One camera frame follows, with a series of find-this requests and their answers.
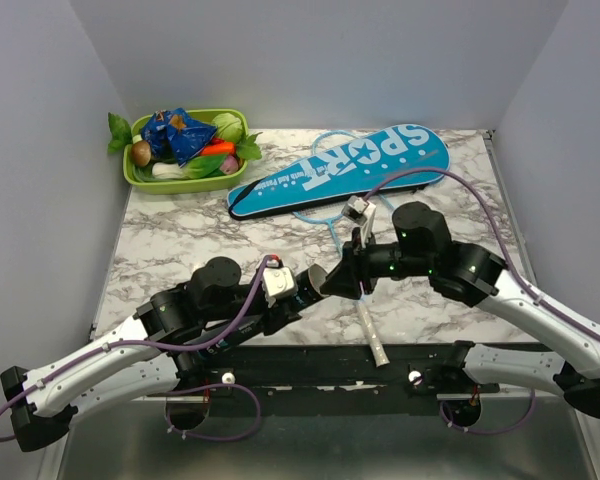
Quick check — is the green leaf right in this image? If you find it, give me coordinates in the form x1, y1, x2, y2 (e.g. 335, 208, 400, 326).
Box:
235, 132, 262, 161

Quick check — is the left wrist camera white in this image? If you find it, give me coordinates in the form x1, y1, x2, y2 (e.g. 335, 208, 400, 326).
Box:
262, 267, 298, 308

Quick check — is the purple cable base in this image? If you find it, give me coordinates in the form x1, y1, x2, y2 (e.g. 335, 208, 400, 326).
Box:
438, 389, 535, 435
165, 375, 265, 442

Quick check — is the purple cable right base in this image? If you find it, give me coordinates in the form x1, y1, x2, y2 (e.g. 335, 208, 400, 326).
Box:
438, 389, 535, 435

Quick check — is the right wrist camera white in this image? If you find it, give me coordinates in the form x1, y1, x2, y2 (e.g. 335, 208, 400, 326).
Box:
342, 196, 376, 248

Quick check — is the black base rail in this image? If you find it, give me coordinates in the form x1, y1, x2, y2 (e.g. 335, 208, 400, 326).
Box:
82, 342, 536, 419

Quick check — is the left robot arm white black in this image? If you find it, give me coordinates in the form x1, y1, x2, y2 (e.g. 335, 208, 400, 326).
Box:
0, 256, 325, 453

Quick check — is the blue badminton racket front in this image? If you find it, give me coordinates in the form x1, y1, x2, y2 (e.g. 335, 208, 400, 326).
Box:
293, 201, 390, 367

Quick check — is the orange carrot toy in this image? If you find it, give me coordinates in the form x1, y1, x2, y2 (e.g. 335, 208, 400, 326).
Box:
199, 141, 236, 156

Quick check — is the green plastic basket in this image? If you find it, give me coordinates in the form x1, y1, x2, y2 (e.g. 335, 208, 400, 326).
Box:
122, 108, 251, 194

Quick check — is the black shuttlecock tube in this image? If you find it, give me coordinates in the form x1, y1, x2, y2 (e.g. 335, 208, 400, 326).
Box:
196, 265, 327, 359

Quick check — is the blue snack bag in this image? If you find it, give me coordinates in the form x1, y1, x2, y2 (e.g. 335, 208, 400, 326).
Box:
140, 108, 217, 166

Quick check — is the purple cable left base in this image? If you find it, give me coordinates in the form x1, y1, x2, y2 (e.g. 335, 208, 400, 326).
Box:
165, 375, 265, 442

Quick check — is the green leafy vegetable toy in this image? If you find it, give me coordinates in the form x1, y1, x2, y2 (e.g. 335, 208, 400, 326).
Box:
181, 154, 227, 180

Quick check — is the blue racket cover bag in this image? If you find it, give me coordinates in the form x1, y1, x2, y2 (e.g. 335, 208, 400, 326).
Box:
227, 124, 451, 220

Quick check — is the green leaf left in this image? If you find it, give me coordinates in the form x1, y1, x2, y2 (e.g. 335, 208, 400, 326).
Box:
107, 112, 132, 154

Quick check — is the green leaf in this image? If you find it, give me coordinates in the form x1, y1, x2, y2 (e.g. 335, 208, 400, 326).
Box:
235, 132, 262, 161
107, 112, 132, 154

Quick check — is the pink onion toy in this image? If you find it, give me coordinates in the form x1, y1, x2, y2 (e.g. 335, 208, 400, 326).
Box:
219, 155, 240, 175

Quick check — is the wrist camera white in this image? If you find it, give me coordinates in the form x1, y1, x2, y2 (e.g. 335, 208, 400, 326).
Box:
342, 196, 376, 248
262, 267, 298, 308

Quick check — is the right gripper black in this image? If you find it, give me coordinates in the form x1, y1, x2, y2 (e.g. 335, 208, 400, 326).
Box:
319, 226, 433, 300

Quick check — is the green cabbage toy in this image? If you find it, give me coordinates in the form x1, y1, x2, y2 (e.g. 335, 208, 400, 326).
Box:
212, 112, 244, 143

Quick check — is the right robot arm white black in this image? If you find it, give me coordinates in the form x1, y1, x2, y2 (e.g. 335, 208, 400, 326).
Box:
320, 198, 600, 419

